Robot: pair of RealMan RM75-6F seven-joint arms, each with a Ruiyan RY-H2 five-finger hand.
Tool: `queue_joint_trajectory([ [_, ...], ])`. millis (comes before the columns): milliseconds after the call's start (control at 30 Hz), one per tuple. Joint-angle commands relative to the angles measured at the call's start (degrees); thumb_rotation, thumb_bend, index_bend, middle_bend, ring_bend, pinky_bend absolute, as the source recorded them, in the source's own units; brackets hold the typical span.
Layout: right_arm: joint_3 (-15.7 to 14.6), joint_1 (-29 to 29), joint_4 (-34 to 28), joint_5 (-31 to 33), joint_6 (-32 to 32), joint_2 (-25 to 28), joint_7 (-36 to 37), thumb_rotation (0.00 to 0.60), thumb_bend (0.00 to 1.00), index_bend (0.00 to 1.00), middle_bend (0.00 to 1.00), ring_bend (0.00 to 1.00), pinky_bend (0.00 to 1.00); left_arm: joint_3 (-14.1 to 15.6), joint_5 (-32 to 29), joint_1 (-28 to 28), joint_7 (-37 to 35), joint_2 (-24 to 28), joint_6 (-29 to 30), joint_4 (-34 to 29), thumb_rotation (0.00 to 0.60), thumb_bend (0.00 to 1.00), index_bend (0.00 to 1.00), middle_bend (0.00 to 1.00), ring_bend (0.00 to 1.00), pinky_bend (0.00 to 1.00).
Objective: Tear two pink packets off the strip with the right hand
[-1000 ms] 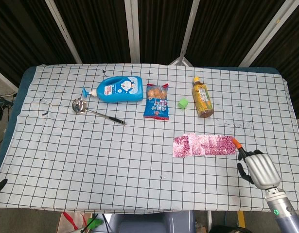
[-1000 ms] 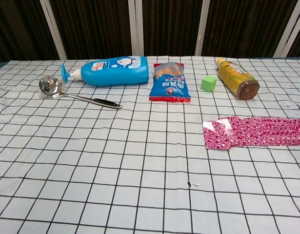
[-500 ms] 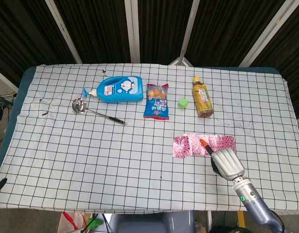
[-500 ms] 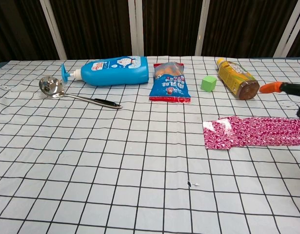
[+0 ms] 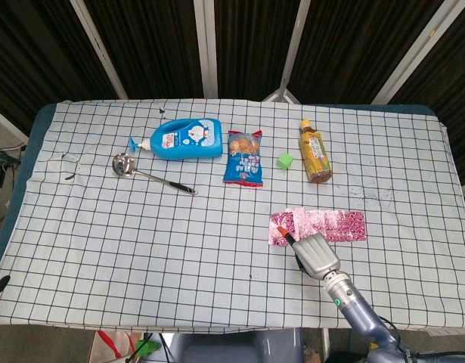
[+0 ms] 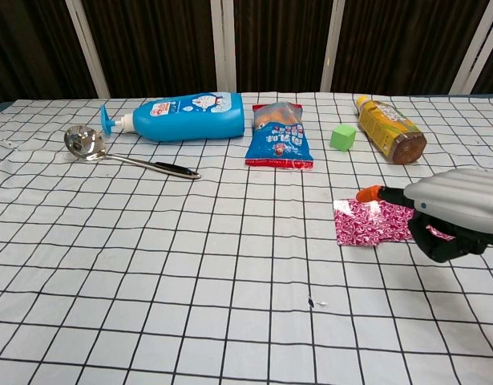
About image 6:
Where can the blue pump shampoo bottle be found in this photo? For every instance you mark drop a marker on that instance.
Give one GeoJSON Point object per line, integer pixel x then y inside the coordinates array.
{"type": "Point", "coordinates": [190, 116]}

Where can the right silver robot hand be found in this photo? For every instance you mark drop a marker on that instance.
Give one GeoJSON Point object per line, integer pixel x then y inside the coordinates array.
{"type": "Point", "coordinates": [454, 196]}

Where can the green foam cube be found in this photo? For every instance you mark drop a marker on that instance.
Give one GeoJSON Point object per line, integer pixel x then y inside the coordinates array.
{"type": "Point", "coordinates": [342, 138]}

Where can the white metal frame post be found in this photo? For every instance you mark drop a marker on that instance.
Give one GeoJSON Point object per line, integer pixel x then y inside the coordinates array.
{"type": "Point", "coordinates": [332, 44]}
{"type": "Point", "coordinates": [87, 52]}
{"type": "Point", "coordinates": [224, 48]}
{"type": "Point", "coordinates": [474, 48]}

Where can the dark backdrop curtain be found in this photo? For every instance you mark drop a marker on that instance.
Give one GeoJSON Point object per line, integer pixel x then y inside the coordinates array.
{"type": "Point", "coordinates": [158, 40]}

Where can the blue snack bag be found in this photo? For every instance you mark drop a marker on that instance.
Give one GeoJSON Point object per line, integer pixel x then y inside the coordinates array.
{"type": "Point", "coordinates": [278, 144]}

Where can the checkered tablecloth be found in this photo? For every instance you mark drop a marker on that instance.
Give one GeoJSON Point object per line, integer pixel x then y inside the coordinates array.
{"type": "Point", "coordinates": [190, 260]}

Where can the yellow tea bottle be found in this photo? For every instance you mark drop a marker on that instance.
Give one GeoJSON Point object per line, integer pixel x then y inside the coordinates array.
{"type": "Point", "coordinates": [386, 124]}

